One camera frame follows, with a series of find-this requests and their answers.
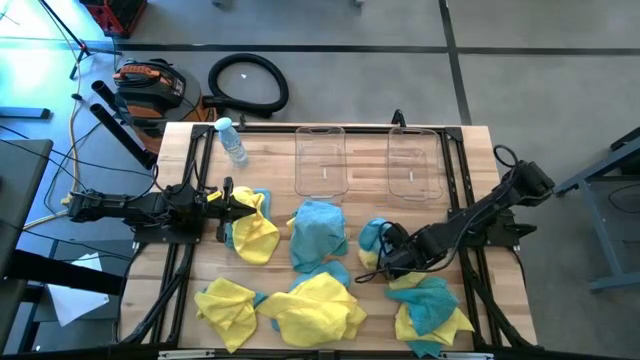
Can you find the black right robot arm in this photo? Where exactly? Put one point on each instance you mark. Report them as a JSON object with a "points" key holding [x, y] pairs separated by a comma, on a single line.
{"points": [[480, 215]]}

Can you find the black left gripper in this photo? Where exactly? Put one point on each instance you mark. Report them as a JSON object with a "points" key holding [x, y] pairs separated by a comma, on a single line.
{"points": [[212, 210]]}

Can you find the silver metal bracket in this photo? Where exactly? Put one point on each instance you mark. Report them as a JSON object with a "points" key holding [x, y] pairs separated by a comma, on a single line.
{"points": [[186, 354], [466, 356]]}

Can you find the grey floor bar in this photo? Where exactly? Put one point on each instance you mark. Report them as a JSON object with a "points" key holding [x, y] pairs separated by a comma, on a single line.
{"points": [[25, 113]]}

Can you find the white paper sheet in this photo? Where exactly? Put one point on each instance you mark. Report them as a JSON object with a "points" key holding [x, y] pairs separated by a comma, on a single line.
{"points": [[75, 305]]}

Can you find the air freshener spray bottle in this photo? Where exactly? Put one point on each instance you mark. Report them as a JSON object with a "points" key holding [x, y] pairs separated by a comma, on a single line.
{"points": [[234, 145]]}

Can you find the black frame clamp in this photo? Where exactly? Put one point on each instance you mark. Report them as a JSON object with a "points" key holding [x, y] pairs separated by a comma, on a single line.
{"points": [[398, 119], [242, 121]]}

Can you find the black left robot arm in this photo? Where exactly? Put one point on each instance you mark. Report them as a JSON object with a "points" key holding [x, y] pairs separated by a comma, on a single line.
{"points": [[125, 205]]}

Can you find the orange black shop vacuum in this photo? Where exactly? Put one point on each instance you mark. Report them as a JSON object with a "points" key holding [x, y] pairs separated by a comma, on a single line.
{"points": [[155, 92]]}

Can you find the red black toolbox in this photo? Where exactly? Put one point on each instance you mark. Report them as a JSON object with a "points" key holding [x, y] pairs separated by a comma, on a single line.
{"points": [[117, 15]]}

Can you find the black table crossbar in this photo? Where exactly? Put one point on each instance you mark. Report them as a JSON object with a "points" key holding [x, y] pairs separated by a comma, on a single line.
{"points": [[60, 272]]}

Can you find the black vacuum tube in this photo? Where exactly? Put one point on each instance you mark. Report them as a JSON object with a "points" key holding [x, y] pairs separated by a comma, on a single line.
{"points": [[122, 135], [102, 91]]}

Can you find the clear plastic basket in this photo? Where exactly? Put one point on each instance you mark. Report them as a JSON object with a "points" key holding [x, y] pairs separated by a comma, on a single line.
{"points": [[320, 150], [415, 160]]}

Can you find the black tripod stand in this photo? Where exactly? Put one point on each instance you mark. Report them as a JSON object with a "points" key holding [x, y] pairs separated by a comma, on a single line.
{"points": [[85, 48]]}

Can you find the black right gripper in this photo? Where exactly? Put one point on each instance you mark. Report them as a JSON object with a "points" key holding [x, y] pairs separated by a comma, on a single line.
{"points": [[402, 260]]}

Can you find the blue-grey metal table frame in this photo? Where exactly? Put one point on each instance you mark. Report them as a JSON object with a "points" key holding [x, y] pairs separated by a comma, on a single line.
{"points": [[600, 230]]}

